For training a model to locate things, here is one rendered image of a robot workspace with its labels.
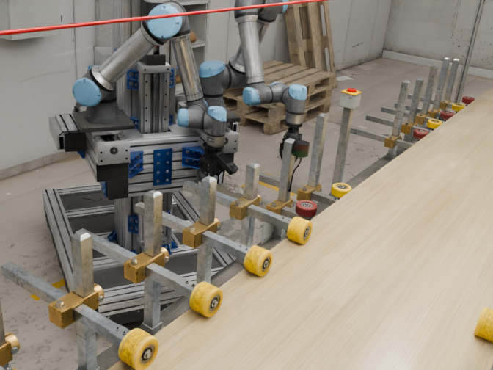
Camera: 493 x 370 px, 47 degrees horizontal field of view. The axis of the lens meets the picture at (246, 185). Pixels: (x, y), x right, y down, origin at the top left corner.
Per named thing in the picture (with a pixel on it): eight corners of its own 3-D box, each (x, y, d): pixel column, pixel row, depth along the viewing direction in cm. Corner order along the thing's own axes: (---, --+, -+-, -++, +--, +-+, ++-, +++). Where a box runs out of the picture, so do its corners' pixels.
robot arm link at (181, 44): (160, 1, 226) (189, 117, 244) (153, 4, 216) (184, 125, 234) (187, -5, 224) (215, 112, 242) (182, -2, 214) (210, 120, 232)
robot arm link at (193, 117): (181, 121, 234) (207, 124, 233) (175, 129, 224) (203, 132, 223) (182, 103, 231) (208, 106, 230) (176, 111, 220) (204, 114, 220)
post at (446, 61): (428, 128, 383) (443, 57, 363) (429, 126, 386) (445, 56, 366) (433, 129, 381) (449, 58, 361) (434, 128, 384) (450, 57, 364)
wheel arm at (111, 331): (1, 275, 152) (-1, 264, 150) (12, 270, 155) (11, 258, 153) (134, 357, 127) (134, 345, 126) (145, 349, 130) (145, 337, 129)
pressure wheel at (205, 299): (196, 280, 146) (210, 282, 153) (184, 308, 145) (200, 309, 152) (214, 288, 143) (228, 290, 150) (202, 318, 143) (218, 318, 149)
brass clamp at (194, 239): (180, 242, 177) (180, 228, 175) (207, 227, 187) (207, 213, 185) (195, 249, 174) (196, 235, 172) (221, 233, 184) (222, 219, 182)
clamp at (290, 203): (264, 216, 219) (265, 205, 217) (282, 205, 229) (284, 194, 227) (276, 221, 216) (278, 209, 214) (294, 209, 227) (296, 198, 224)
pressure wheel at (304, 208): (289, 230, 215) (292, 203, 211) (299, 222, 222) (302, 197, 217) (307, 237, 212) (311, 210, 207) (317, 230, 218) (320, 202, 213)
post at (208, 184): (194, 305, 193) (201, 177, 173) (201, 299, 196) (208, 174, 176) (202, 308, 191) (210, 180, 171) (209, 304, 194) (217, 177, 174)
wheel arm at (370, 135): (347, 133, 331) (348, 127, 329) (349, 132, 333) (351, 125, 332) (419, 153, 310) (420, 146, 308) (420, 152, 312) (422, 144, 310)
